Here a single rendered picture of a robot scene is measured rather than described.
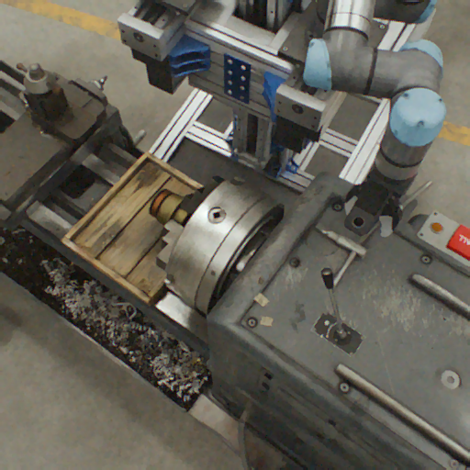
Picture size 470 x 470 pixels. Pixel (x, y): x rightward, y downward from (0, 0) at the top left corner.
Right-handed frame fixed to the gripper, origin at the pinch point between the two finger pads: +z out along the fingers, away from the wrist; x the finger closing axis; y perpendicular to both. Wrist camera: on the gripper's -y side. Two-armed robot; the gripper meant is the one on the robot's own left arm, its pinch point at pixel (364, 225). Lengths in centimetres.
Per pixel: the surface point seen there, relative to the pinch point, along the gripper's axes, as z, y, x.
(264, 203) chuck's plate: 8.5, -3.5, 21.4
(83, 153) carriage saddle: 41, -5, 82
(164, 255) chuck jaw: 17.5, -23.7, 34.5
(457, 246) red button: 3.0, 8.3, -16.9
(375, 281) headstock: 4.2, -7.3, -7.6
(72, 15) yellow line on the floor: 130, 89, 199
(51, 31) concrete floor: 130, 74, 199
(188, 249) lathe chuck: 9.5, -21.9, 28.5
